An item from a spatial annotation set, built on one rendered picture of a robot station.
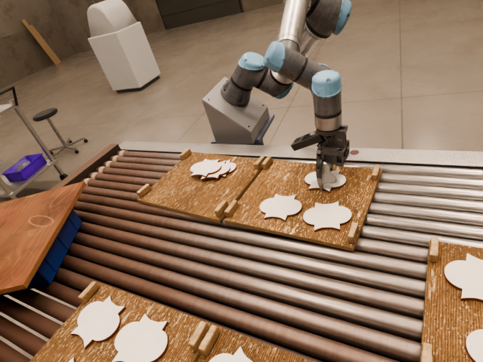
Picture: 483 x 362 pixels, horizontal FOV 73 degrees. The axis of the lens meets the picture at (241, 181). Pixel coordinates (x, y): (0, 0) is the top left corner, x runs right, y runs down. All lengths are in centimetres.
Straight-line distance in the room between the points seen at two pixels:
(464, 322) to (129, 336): 72
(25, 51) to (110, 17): 800
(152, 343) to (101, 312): 20
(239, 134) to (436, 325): 111
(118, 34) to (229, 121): 499
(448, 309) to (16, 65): 1369
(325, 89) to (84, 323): 87
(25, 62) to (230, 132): 1277
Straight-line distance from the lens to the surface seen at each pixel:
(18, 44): 1412
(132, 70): 647
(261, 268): 91
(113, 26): 644
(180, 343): 84
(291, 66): 98
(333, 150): 100
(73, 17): 1473
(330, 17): 132
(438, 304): 82
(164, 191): 132
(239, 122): 154
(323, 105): 92
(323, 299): 83
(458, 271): 87
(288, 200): 105
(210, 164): 131
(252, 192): 113
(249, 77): 155
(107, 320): 97
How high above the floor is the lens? 161
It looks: 34 degrees down
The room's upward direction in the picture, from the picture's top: 17 degrees counter-clockwise
